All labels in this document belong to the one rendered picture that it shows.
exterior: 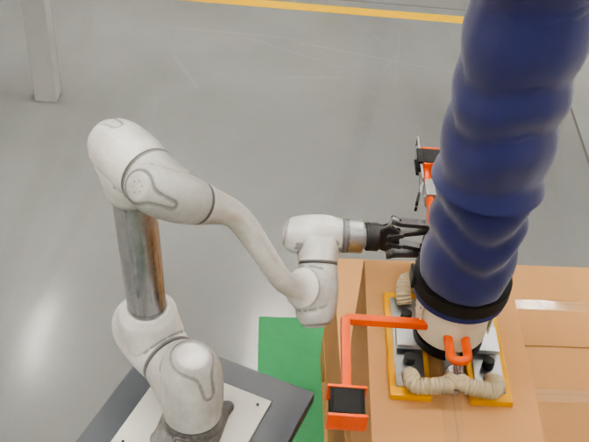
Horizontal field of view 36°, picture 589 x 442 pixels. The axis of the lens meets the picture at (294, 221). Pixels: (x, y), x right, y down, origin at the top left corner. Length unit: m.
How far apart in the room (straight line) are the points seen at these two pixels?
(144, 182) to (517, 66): 0.76
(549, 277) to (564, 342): 0.32
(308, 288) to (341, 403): 0.40
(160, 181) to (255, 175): 2.68
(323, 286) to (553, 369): 1.06
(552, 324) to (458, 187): 1.43
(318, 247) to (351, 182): 2.25
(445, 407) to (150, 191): 0.86
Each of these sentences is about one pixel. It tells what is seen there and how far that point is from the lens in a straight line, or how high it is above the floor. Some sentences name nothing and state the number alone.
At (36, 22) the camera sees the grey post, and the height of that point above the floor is 0.48.
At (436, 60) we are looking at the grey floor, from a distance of 5.65.
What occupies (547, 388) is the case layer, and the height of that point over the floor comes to 0.54.
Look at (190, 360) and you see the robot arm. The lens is 2.23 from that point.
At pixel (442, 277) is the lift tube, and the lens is 1.98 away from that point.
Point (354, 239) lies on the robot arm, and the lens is 2.29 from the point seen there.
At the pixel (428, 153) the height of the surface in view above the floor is 1.23.
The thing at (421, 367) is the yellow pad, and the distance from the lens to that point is 2.19.
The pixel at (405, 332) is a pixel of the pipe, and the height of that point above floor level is 1.11.
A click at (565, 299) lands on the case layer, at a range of 3.30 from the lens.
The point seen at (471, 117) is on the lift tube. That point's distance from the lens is 1.73.
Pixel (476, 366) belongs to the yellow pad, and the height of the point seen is 1.09.
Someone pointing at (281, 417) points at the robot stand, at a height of 0.75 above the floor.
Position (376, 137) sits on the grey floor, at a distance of 4.85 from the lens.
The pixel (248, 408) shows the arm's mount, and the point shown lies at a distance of 2.48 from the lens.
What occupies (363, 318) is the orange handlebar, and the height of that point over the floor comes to 1.21.
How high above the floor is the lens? 2.71
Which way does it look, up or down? 40 degrees down
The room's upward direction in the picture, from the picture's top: 5 degrees clockwise
